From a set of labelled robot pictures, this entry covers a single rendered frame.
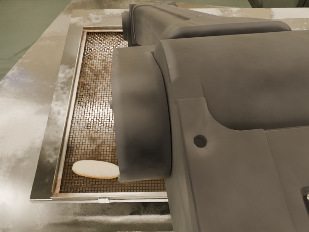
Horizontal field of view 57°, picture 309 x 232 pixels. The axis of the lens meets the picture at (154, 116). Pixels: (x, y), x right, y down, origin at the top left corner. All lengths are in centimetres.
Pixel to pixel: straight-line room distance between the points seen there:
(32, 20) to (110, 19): 238
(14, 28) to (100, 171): 269
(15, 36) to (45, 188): 251
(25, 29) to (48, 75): 214
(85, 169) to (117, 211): 12
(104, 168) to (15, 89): 49
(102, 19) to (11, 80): 35
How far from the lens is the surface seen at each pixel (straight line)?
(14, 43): 293
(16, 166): 77
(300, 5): 225
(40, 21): 322
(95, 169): 60
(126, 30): 46
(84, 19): 93
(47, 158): 65
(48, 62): 106
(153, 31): 24
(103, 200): 58
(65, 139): 66
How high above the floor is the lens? 140
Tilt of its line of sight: 46 degrees down
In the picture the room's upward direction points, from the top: straight up
